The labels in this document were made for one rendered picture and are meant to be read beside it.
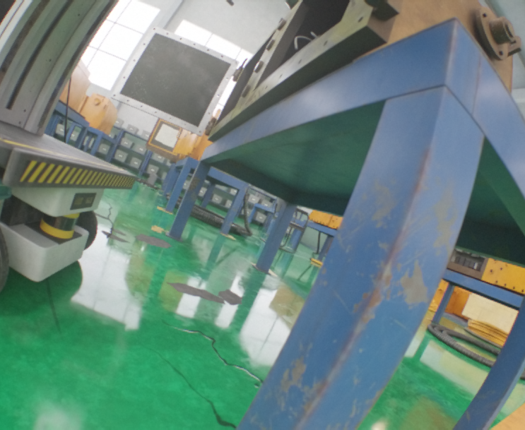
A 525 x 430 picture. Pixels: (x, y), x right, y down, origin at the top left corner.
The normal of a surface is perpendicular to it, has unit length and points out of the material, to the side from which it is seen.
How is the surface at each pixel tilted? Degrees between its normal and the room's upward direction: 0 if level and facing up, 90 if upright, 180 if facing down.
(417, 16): 90
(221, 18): 90
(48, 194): 90
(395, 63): 90
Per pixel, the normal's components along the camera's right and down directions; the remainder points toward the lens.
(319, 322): -0.86, -0.38
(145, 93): 0.24, 0.11
